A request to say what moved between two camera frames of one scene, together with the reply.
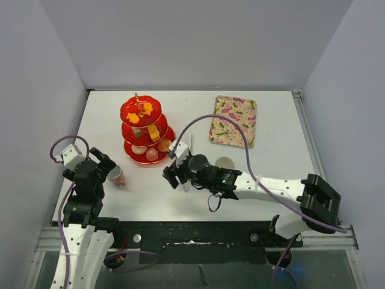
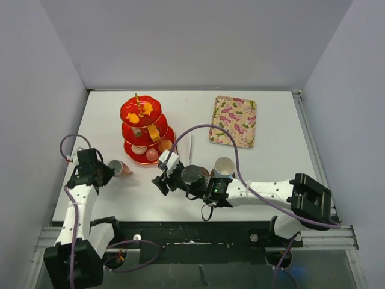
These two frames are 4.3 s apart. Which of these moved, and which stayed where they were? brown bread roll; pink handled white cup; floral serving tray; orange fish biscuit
Moved: pink handled white cup
Stayed: brown bread roll; orange fish biscuit; floral serving tray
